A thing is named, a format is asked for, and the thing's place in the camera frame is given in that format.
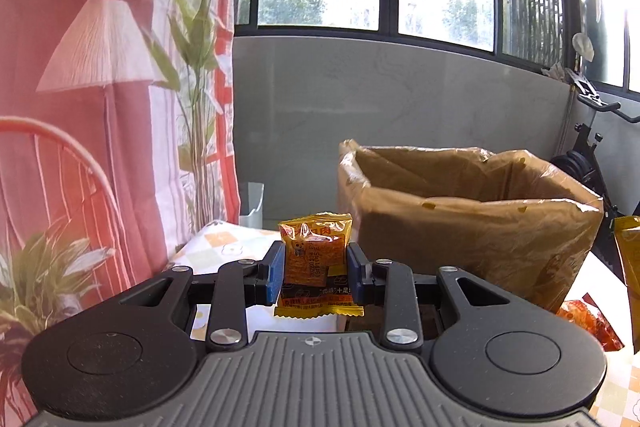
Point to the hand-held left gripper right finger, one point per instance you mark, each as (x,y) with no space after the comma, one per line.
(352,272)

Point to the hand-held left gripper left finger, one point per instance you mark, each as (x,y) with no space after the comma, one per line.
(276,272)

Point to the small orange snack packet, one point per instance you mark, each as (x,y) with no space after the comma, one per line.
(312,247)

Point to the cardboard box with plastic liner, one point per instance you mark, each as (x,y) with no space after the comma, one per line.
(475,232)

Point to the yellow snack packet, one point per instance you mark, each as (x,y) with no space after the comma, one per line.
(630,257)

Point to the checked floral tablecloth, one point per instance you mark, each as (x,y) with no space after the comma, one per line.
(220,239)

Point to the white plastic bin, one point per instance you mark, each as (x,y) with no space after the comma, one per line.
(251,207)

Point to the red orange snack packet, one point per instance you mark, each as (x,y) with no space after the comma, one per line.
(590,322)

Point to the printed pink curtain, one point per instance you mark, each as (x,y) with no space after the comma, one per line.
(75,132)

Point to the black exercise bike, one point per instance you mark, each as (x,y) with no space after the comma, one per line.
(585,157)

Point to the white hanging pouch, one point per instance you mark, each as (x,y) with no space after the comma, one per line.
(583,47)

